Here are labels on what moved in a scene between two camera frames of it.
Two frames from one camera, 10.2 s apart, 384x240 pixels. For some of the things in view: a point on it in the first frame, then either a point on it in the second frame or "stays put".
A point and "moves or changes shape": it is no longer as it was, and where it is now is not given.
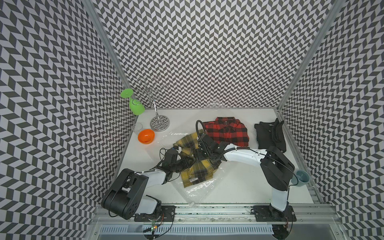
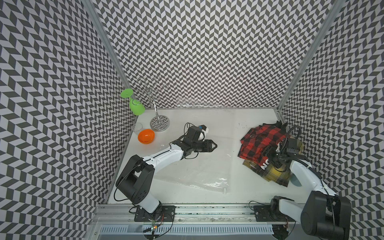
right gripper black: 198,155 to 268,152
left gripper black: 187,163 to 208,147
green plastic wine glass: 135,105 stays put
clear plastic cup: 136,128 stays put
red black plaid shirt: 228,129 to 255,142
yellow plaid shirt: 200,170 moves or changes shape
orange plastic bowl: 146,136 stays put
